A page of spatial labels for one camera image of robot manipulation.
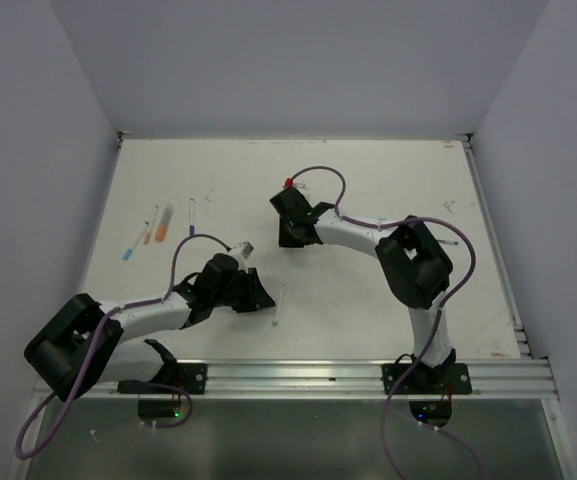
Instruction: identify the orange highlighter marker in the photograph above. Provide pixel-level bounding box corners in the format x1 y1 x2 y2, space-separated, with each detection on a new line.
155 203 174 242

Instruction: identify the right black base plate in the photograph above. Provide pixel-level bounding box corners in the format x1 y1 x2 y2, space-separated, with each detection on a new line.
381 350 473 395

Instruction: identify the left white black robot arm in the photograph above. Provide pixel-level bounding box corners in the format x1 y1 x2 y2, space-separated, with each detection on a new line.
24 253 275 401

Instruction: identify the aluminium rail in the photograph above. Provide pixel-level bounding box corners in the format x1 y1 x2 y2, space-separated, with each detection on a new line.
31 357 554 399

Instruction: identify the green white pen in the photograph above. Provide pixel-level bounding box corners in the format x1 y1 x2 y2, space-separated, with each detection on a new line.
272 284 286 327

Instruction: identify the light blue capped pen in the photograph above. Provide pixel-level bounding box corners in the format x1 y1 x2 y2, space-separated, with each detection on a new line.
122 221 149 261

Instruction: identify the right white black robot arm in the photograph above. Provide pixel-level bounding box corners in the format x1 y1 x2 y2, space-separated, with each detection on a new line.
270 187 456 393

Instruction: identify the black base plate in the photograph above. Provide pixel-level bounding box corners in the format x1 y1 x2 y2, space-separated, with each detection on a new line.
381 350 473 395
117 363 208 395

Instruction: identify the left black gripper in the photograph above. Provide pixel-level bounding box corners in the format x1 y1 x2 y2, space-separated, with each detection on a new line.
212 266 275 312

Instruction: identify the purple capped white pen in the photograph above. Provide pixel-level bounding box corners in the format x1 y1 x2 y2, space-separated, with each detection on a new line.
188 197 196 237

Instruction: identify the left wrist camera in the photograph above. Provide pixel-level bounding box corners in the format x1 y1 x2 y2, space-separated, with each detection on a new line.
229 241 254 261

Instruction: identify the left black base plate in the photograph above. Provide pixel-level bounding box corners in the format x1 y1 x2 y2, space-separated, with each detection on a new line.
117 363 208 395

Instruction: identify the thin orange capped pen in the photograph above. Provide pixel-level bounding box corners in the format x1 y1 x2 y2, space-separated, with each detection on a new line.
143 205 159 245

